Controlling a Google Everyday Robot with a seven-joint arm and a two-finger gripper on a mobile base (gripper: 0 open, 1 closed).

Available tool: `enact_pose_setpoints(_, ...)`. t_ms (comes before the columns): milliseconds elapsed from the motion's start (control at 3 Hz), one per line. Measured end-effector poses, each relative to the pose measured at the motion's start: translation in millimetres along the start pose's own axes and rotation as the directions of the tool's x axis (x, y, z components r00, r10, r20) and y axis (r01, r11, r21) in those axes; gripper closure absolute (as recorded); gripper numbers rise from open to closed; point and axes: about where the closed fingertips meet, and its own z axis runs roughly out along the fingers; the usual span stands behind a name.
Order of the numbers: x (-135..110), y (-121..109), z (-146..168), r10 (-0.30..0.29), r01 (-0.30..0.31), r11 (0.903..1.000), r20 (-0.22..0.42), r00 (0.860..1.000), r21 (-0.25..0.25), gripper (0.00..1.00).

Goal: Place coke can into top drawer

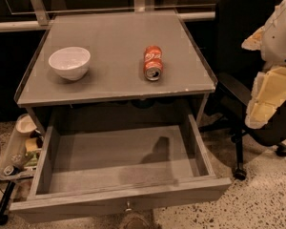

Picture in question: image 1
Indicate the open grey top drawer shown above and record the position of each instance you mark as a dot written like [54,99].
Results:
[93,168]

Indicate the clear side bin with items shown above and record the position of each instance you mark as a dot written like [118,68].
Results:
[21,156]

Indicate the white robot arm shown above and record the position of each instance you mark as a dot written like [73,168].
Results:
[269,89]

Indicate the black stand with wheel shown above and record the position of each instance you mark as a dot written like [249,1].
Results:
[4,203]

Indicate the small metal drawer knob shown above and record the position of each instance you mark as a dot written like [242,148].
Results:
[128,207]

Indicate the grey cabinet with clear top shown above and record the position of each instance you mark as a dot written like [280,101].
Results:
[116,42]

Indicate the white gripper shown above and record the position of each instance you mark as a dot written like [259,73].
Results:
[280,40]

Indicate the black office chair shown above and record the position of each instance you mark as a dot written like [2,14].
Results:
[235,69]

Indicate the white ceramic bowl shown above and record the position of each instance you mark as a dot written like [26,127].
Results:
[70,63]

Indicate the orange coke can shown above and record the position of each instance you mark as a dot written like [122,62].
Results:
[153,66]

